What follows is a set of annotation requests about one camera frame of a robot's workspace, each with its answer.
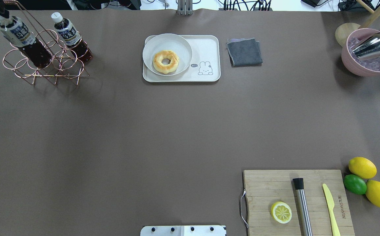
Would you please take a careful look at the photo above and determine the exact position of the tea bottle white cap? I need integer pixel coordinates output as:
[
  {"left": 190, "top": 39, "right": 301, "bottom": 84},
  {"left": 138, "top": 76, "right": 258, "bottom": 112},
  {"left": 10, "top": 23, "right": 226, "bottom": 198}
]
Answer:
[{"left": 0, "top": 15, "right": 52, "bottom": 69}]

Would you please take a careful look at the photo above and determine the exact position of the tea bottle front right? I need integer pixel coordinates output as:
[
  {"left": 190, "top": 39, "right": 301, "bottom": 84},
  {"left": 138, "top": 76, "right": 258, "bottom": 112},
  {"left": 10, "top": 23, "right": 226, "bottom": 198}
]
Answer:
[{"left": 51, "top": 12, "right": 93, "bottom": 63}]

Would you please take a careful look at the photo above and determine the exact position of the cream rabbit tray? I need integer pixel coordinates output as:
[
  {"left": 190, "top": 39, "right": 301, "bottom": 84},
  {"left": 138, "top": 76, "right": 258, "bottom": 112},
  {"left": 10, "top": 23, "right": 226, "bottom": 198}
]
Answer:
[{"left": 142, "top": 35, "right": 220, "bottom": 83}]

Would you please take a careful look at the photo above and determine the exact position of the glazed donut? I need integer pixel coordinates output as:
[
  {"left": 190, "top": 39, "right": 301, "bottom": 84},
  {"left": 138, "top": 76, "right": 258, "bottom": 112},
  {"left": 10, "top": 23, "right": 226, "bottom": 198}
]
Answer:
[{"left": 153, "top": 50, "right": 180, "bottom": 74}]

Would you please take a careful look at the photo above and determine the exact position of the white round plate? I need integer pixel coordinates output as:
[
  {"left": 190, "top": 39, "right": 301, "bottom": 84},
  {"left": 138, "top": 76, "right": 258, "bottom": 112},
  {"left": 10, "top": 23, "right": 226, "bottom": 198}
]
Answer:
[{"left": 142, "top": 33, "right": 193, "bottom": 76}]

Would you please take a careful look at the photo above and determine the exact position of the grey folded cloth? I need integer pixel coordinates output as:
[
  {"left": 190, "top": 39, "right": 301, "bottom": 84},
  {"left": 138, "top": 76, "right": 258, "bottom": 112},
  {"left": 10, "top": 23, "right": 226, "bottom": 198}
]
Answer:
[{"left": 226, "top": 38, "right": 263, "bottom": 67}]

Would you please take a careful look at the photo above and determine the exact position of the bamboo cutting board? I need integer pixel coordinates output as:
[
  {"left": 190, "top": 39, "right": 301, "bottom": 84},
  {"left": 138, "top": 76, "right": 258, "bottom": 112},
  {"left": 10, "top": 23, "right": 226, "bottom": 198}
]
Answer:
[{"left": 243, "top": 170, "right": 355, "bottom": 236}]

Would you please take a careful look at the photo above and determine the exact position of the wooden cup stand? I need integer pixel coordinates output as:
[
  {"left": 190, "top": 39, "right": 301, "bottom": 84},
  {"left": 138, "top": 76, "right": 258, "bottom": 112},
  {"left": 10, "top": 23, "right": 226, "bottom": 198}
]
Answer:
[{"left": 335, "top": 0, "right": 380, "bottom": 46}]

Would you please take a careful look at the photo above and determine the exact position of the half lemon slice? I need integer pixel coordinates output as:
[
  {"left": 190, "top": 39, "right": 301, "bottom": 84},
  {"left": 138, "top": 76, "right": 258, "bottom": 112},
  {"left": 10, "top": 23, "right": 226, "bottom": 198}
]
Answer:
[{"left": 270, "top": 201, "right": 292, "bottom": 224}]

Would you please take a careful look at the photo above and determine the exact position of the steel muddler black tip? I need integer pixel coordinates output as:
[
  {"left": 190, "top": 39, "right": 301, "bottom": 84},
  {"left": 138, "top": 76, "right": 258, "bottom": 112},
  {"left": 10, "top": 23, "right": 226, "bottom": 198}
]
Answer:
[{"left": 293, "top": 178, "right": 313, "bottom": 236}]

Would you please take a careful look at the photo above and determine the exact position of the steel ice scoop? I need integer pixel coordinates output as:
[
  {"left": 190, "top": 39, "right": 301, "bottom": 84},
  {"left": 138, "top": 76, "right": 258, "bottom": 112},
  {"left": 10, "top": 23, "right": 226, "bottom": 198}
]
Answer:
[{"left": 352, "top": 32, "right": 380, "bottom": 60}]

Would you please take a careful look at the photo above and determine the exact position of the pink ice bowl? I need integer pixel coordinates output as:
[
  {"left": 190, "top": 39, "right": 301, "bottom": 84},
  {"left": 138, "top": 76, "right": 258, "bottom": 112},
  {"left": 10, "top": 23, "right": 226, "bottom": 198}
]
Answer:
[{"left": 341, "top": 28, "right": 380, "bottom": 77}]

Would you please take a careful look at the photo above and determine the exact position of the yellow lemon far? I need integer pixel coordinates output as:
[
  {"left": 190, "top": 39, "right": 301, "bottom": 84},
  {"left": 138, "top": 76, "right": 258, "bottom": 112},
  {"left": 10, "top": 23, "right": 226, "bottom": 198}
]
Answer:
[{"left": 348, "top": 157, "right": 377, "bottom": 179}]

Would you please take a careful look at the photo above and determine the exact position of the yellow lemon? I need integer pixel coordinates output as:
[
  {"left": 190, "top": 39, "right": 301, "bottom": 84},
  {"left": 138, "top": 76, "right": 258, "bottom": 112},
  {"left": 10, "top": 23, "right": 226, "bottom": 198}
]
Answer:
[
  {"left": 348, "top": 157, "right": 377, "bottom": 179},
  {"left": 365, "top": 180, "right": 380, "bottom": 207}
]

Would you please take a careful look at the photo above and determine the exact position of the green lime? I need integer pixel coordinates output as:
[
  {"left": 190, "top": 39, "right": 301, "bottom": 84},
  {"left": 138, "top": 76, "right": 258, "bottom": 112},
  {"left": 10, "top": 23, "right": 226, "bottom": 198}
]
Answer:
[{"left": 343, "top": 174, "right": 367, "bottom": 195}]

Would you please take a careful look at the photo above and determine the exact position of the yellow plastic knife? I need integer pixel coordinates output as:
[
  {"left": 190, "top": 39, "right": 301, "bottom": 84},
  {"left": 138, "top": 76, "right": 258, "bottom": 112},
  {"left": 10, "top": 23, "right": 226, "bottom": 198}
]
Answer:
[{"left": 322, "top": 184, "right": 341, "bottom": 236}]

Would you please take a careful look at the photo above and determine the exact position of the yellow lemon near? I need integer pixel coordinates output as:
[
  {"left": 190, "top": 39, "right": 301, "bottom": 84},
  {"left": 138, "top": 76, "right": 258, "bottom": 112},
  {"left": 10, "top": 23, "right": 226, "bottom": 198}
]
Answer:
[{"left": 365, "top": 180, "right": 380, "bottom": 207}]

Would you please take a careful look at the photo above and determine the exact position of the copper wire bottle rack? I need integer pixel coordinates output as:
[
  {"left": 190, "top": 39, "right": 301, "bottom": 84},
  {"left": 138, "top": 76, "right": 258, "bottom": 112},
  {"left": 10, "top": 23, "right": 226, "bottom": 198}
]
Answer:
[{"left": 2, "top": 0, "right": 90, "bottom": 86}]

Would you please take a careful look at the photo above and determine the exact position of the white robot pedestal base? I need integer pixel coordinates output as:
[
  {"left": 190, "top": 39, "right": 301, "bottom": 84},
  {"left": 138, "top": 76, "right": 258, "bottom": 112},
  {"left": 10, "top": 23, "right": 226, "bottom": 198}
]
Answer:
[{"left": 140, "top": 225, "right": 227, "bottom": 236}]

